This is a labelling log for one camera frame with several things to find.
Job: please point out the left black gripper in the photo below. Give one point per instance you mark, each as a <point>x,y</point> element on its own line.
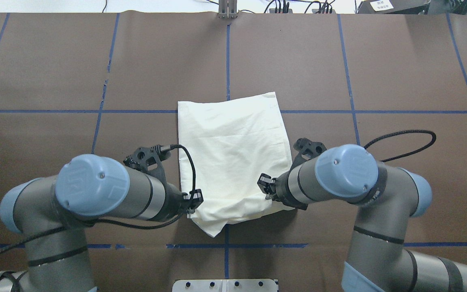
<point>173,199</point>

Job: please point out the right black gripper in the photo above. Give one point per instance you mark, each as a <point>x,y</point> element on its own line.
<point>281,189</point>

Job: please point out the cream long sleeve shirt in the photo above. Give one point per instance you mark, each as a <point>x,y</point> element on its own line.
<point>232,143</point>

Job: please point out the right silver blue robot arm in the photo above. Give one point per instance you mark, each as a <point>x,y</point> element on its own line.
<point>386,197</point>

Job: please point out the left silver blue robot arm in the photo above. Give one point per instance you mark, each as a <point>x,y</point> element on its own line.
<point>53,212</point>

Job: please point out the white mounting pillar with base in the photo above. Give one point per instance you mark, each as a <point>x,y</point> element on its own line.
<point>226,285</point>

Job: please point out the dark box with white label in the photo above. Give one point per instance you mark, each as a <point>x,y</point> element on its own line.
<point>401,7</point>

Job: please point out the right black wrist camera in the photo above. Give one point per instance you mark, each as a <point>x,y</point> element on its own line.
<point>306,150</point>

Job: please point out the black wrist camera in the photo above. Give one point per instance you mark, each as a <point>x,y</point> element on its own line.
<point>148,160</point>
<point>306,150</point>

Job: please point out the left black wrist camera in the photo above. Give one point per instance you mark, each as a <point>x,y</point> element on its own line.
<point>148,160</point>

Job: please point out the aluminium frame post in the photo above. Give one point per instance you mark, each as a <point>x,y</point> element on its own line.
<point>228,9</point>

